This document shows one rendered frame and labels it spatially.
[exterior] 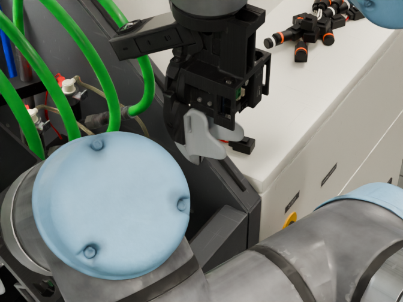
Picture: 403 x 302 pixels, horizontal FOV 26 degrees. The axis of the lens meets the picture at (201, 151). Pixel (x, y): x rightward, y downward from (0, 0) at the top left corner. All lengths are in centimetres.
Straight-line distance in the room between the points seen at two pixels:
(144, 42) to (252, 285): 44
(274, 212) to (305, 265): 88
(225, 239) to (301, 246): 74
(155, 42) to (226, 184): 45
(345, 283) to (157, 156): 13
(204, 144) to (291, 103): 54
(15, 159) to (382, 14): 29
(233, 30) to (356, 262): 36
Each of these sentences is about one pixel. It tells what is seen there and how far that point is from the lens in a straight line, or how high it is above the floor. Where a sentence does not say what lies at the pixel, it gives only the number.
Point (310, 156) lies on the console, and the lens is 144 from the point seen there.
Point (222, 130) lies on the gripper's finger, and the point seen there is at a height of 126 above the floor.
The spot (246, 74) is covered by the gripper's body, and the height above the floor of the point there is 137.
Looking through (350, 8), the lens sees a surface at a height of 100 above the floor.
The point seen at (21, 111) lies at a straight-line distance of 90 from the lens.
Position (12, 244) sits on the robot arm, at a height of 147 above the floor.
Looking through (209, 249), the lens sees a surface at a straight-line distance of 123.
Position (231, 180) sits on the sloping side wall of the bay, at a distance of 128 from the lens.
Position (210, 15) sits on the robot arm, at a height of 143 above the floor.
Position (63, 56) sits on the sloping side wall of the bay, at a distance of 133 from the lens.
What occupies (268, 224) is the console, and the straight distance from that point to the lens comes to 138.
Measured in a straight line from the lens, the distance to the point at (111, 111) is 106.
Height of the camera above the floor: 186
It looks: 41 degrees down
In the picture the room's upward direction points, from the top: straight up
